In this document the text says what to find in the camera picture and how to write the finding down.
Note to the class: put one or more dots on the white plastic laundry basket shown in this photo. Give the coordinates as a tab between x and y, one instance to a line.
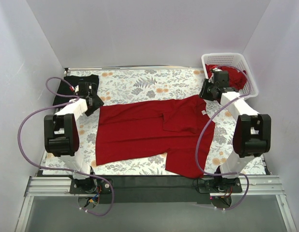
236	60

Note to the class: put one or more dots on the aluminium frame rail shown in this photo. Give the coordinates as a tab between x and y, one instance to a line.
155	204

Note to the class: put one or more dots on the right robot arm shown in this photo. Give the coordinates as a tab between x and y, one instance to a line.
252	133

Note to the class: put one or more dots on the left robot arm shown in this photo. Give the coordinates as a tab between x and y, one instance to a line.
62	138

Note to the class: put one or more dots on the folded black t-shirt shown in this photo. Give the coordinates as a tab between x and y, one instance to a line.
64	89

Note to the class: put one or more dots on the red t-shirt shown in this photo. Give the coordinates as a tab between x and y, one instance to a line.
149	128

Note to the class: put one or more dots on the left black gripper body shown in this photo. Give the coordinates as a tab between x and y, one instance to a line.
96	104

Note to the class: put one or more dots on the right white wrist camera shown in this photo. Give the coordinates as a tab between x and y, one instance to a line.
211	73

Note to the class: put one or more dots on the red t-shirts in basket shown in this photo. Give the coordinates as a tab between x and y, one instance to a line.
236	78

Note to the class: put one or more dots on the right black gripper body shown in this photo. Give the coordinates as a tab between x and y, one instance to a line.
205	90

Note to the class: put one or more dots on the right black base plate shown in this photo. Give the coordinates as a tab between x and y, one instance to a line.
215	185

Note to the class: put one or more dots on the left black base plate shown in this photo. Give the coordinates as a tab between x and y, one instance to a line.
90	186

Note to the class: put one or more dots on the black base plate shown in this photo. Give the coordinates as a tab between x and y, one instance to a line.
90	186
215	185

